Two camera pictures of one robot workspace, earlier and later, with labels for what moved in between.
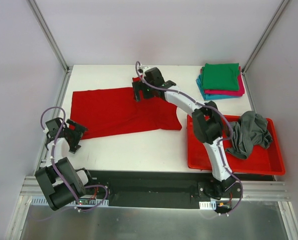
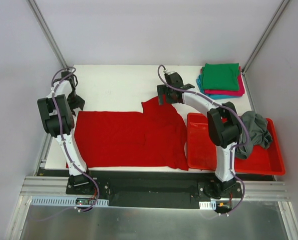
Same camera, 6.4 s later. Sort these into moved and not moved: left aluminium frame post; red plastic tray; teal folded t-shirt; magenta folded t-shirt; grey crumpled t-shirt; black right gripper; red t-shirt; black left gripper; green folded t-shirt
Moved: black right gripper; red t-shirt; black left gripper
Not moved: magenta folded t-shirt; left aluminium frame post; green folded t-shirt; grey crumpled t-shirt; teal folded t-shirt; red plastic tray
